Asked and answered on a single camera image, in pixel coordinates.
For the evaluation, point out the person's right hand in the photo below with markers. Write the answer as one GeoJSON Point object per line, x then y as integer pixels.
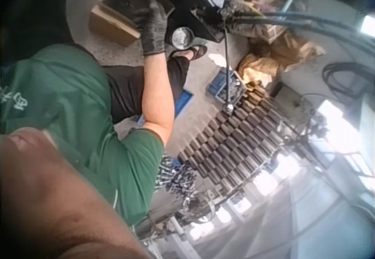
{"type": "Point", "coordinates": [153, 33]}

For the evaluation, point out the person's right fingers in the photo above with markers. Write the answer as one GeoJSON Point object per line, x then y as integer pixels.
{"type": "Point", "coordinates": [149, 11]}

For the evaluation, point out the brown cardboard box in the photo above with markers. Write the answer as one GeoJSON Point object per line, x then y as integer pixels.
{"type": "Point", "coordinates": [112, 24]}

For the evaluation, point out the round shiny metal disc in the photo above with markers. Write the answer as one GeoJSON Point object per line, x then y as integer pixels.
{"type": "Point", "coordinates": [181, 37]}

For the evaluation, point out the person's legs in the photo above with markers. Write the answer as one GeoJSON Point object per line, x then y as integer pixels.
{"type": "Point", "coordinates": [146, 86]}

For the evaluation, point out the thin metal rod with knob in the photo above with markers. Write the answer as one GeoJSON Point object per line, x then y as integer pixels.
{"type": "Point", "coordinates": [227, 71]}

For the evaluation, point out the blue crate of metal parts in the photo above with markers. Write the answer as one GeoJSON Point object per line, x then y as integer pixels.
{"type": "Point", "coordinates": [227, 87]}

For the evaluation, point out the crumpled brown sack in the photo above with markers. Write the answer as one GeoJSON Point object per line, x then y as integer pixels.
{"type": "Point", "coordinates": [278, 54]}

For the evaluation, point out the stack of dark metal cylinders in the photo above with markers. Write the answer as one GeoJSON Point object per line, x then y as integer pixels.
{"type": "Point", "coordinates": [234, 141]}

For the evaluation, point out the pile of steel bolts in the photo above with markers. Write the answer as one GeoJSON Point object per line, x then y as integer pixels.
{"type": "Point", "coordinates": [175, 178]}

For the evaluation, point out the black machine frame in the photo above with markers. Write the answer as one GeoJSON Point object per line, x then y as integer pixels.
{"type": "Point", "coordinates": [202, 13]}

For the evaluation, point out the metal rack frame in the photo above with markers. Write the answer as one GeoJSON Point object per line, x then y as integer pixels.
{"type": "Point", "coordinates": [234, 206]}

